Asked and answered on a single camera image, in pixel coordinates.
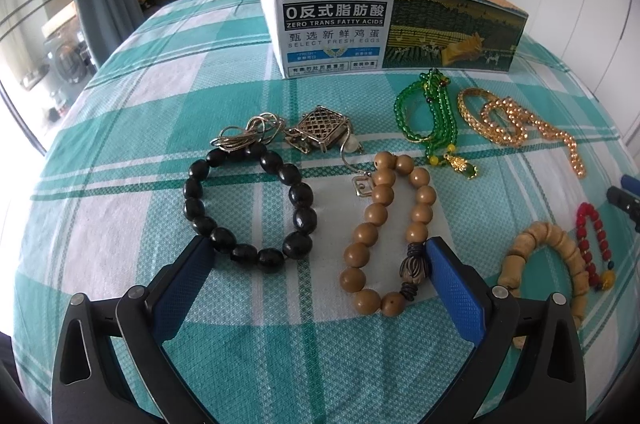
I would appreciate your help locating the glass sliding door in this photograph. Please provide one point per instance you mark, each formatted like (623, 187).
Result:
(30, 29)

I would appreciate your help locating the white wardrobe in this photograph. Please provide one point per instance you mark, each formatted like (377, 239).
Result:
(575, 4)

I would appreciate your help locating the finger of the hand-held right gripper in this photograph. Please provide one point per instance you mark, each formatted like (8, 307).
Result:
(625, 198)

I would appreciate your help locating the teal plaid bedsheet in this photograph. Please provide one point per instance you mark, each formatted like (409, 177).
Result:
(150, 104)

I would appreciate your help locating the grey washing machine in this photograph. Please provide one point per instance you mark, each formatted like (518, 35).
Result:
(65, 54)

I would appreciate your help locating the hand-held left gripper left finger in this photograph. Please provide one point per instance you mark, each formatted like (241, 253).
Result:
(184, 285)

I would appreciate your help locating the printed cardboard box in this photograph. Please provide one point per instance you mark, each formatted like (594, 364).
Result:
(330, 29)

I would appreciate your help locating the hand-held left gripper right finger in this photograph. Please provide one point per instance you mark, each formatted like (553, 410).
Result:
(456, 285)

